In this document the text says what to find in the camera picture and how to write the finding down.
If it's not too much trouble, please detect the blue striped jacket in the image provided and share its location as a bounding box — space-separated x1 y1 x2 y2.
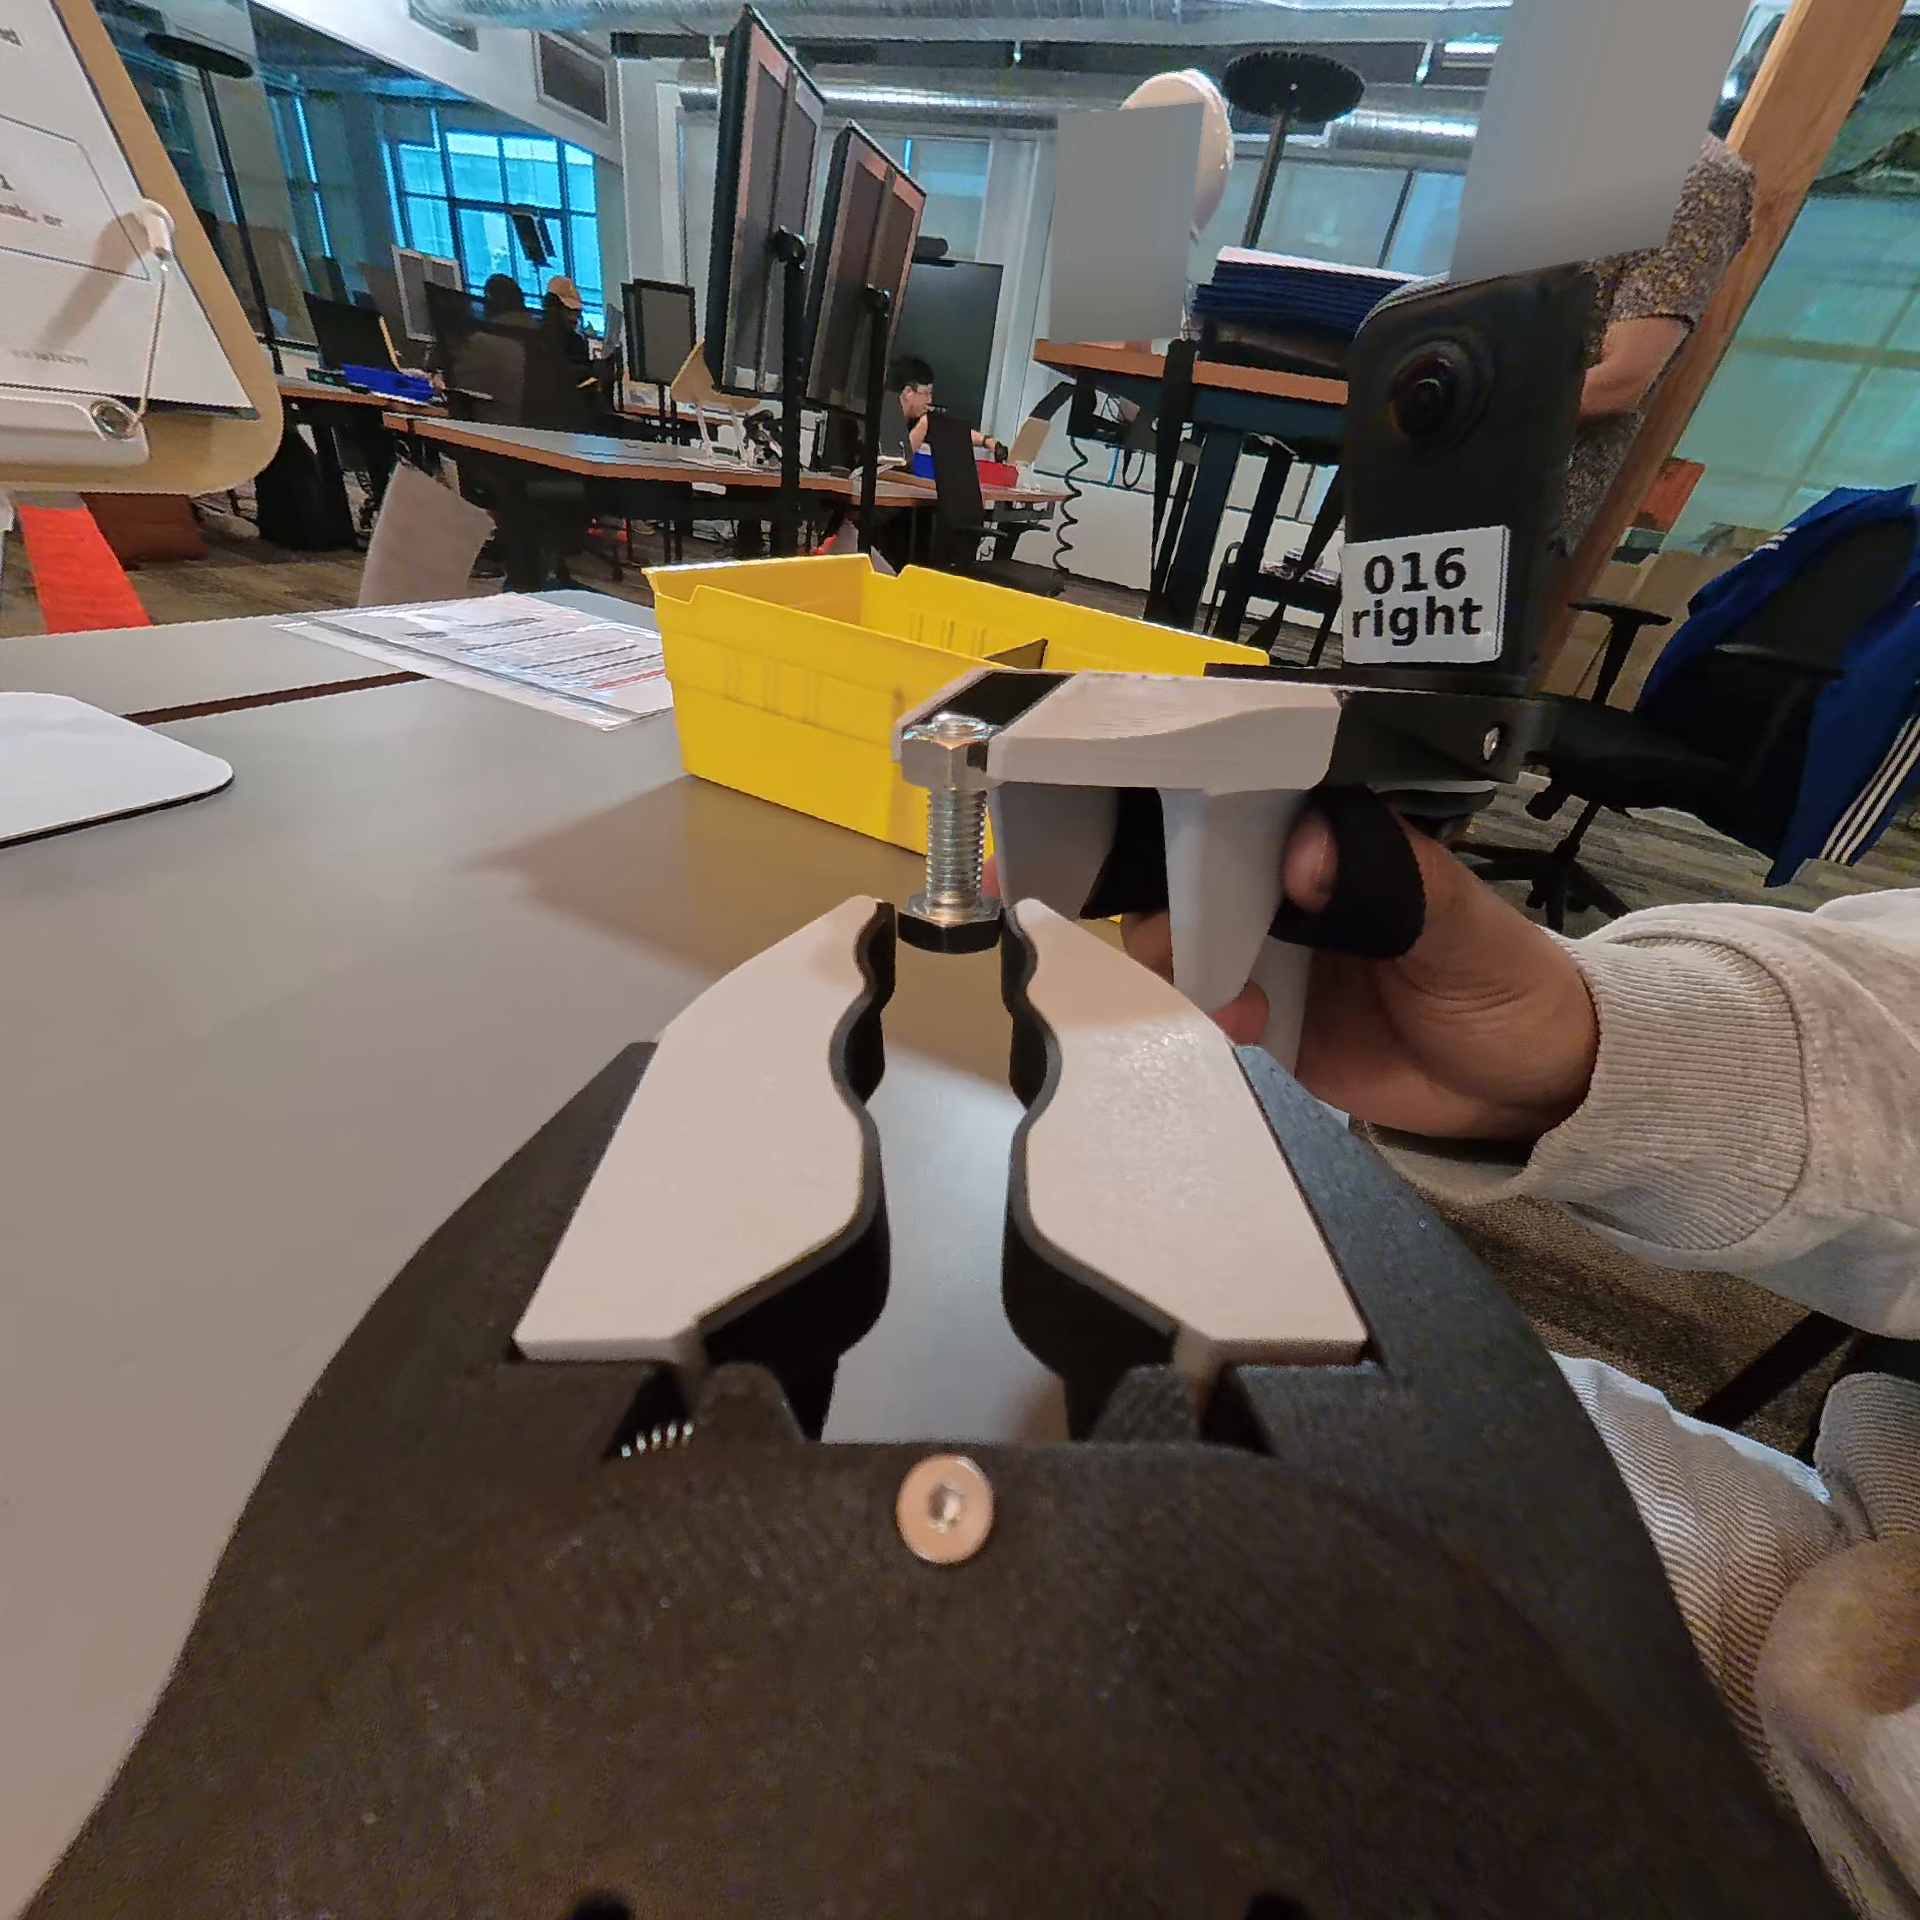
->
1634 485 1920 890

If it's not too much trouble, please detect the laminated instruction sheet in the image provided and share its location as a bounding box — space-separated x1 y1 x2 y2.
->
276 587 671 733

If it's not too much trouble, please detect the yellow plastic bin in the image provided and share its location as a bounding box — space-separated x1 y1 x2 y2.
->
641 551 1272 865

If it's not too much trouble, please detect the orange traffic cone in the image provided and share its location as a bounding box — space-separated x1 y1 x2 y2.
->
13 501 154 633

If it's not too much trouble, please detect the grey desk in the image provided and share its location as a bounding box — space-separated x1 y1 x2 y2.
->
0 587 1531 1920

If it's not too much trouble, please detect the wide black monitor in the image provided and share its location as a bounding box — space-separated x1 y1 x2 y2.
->
884 258 1006 395

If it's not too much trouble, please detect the person's right forearm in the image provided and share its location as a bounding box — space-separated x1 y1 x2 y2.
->
1513 887 1920 1339

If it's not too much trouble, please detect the wooden standing desk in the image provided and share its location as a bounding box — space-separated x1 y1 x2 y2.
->
1033 335 1356 635

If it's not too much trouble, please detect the black office chair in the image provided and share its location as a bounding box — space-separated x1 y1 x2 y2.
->
1461 599 1802 935

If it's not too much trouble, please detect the white printed page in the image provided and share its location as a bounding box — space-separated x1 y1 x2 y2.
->
0 0 256 416

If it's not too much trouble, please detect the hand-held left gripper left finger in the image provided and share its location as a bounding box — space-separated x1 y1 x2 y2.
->
512 896 899 1368

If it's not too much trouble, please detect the stack of blue mats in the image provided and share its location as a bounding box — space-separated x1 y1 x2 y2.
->
1192 246 1422 366

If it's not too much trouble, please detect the tall black monitor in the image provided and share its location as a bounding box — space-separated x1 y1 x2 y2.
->
702 3 827 409
802 122 930 422

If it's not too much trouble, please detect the wooden document stand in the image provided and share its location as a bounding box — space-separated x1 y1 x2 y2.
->
0 0 287 852

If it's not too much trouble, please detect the person's right hand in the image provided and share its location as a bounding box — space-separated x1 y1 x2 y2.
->
1116 816 1602 1142

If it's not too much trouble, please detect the long wooden office desk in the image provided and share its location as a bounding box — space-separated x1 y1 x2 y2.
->
276 374 1075 589

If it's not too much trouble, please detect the pale cardboard sheet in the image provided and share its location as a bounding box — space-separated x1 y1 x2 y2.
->
357 463 497 611

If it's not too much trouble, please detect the person's grey sweatshirt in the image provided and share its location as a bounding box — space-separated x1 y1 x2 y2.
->
1552 1346 1920 1920

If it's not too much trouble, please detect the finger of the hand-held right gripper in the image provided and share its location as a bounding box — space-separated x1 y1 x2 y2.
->
982 674 1343 924
894 671 1080 781

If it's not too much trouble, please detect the small black monitor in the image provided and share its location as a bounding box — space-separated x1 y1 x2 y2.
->
622 279 702 391

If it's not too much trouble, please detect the black floor lamp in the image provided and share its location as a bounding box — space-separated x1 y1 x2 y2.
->
1221 52 1368 251

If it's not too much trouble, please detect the silver threaded bolt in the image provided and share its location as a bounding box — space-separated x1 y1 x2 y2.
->
895 716 1004 956

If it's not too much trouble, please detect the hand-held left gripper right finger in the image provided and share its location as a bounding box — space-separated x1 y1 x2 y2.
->
1001 896 1373 1370

